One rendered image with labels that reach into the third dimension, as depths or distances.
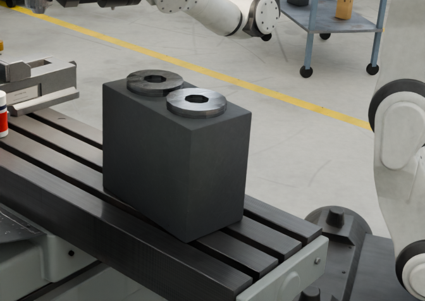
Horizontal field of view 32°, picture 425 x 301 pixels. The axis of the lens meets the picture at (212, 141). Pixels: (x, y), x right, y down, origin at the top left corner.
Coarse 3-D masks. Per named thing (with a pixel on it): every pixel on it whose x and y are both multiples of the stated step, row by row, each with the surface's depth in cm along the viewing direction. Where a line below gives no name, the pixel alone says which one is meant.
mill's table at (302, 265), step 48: (0, 144) 137; (48, 144) 138; (96, 144) 139; (0, 192) 131; (48, 192) 121; (96, 192) 123; (96, 240) 116; (144, 240) 109; (240, 240) 114; (288, 240) 111; (192, 288) 105; (240, 288) 101; (288, 288) 107
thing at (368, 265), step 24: (312, 216) 187; (336, 216) 178; (336, 240) 177; (360, 240) 180; (384, 240) 183; (336, 264) 168; (360, 264) 173; (384, 264) 173; (312, 288) 150; (336, 288) 160; (360, 288) 164; (384, 288) 164
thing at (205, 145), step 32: (128, 96) 111; (160, 96) 111; (192, 96) 110; (224, 96) 109; (128, 128) 113; (160, 128) 106; (192, 128) 101; (224, 128) 105; (128, 160) 115; (160, 160) 108; (192, 160) 103; (224, 160) 108; (128, 192) 117; (160, 192) 110; (192, 192) 106; (224, 192) 110; (160, 224) 112; (192, 224) 108; (224, 224) 113
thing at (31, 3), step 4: (28, 0) 124; (32, 0) 124; (36, 0) 124; (40, 0) 124; (44, 0) 124; (48, 0) 125; (28, 4) 124; (32, 4) 124; (36, 4) 124; (40, 4) 124; (44, 4) 125; (48, 4) 125; (32, 8) 125; (36, 8) 124; (40, 8) 124; (44, 8) 125
